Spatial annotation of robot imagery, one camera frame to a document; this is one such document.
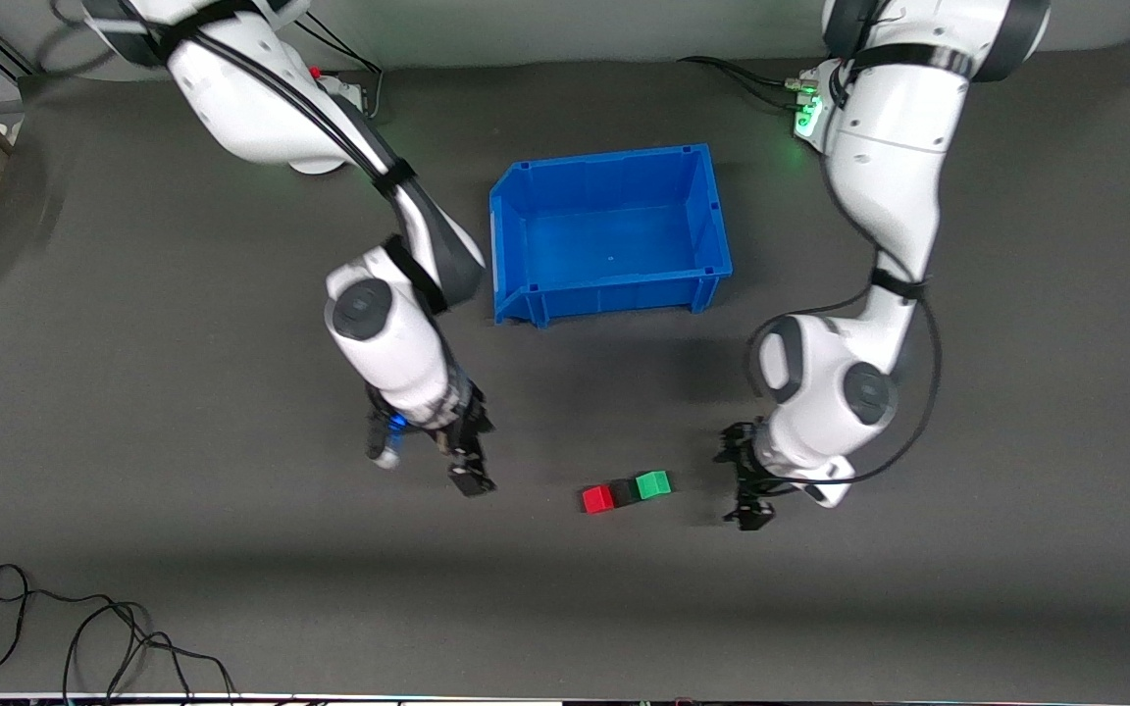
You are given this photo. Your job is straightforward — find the blue plastic storage bin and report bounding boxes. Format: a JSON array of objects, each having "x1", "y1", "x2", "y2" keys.
[{"x1": 488, "y1": 143, "x2": 735, "y2": 328}]

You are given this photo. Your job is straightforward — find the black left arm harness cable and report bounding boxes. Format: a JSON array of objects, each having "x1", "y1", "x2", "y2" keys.
[{"x1": 745, "y1": 0, "x2": 946, "y2": 489}]

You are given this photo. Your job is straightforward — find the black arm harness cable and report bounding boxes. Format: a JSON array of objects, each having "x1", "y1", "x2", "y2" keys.
[
  {"x1": 43, "y1": 0, "x2": 450, "y2": 317},
  {"x1": 745, "y1": 0, "x2": 946, "y2": 489}
]

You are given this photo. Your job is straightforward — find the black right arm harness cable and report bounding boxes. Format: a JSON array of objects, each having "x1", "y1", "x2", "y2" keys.
[{"x1": 43, "y1": 0, "x2": 450, "y2": 317}]

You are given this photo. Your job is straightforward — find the black right arm base cable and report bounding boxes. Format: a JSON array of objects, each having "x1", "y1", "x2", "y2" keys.
[{"x1": 292, "y1": 18, "x2": 385, "y2": 121}]

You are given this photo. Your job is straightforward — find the black arm base cable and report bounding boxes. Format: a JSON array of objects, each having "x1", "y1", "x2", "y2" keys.
[
  {"x1": 677, "y1": 55, "x2": 819, "y2": 111},
  {"x1": 292, "y1": 18, "x2": 385, "y2": 121}
]

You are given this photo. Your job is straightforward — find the black left arm base cable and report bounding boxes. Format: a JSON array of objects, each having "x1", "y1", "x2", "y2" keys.
[{"x1": 677, "y1": 55, "x2": 819, "y2": 111}]

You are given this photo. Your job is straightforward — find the thin black loose cable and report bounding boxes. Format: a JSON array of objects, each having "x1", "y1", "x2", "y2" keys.
[{"x1": 0, "y1": 563, "x2": 238, "y2": 701}]

